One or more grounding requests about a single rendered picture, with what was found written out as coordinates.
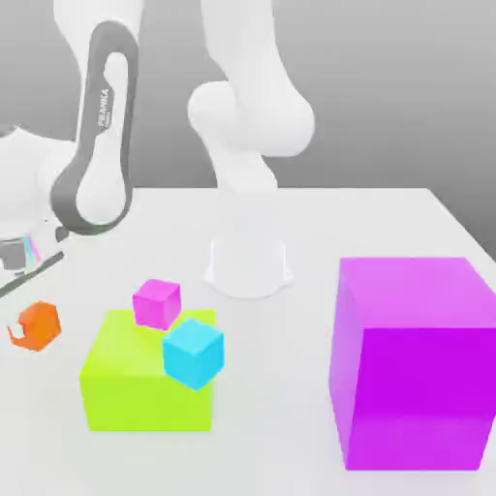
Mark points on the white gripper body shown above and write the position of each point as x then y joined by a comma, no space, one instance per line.
27,277

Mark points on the small orange cube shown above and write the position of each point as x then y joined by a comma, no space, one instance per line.
40,325

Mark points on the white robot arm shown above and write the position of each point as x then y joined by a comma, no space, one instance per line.
248,128

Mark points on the small magenta cube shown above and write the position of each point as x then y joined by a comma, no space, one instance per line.
155,304

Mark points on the small cyan cube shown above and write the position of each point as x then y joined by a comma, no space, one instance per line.
192,354

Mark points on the large lime green box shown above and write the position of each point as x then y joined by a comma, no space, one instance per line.
128,391

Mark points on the large purple box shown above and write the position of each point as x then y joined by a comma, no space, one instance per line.
418,387

